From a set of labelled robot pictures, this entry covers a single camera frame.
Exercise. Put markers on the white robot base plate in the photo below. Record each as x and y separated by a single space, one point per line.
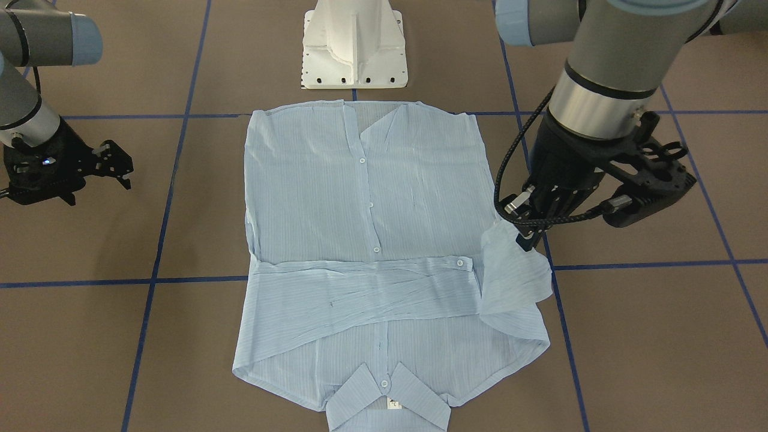
354 45

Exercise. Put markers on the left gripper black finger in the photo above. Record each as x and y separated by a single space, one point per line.
528 239

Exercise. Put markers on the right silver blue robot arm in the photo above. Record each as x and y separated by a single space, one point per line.
37 34

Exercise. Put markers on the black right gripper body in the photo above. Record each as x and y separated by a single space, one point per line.
73 150

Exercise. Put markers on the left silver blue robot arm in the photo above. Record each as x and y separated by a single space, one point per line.
621 51

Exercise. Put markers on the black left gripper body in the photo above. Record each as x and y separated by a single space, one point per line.
564 161

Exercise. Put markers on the light blue button-up shirt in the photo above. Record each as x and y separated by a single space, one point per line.
383 287

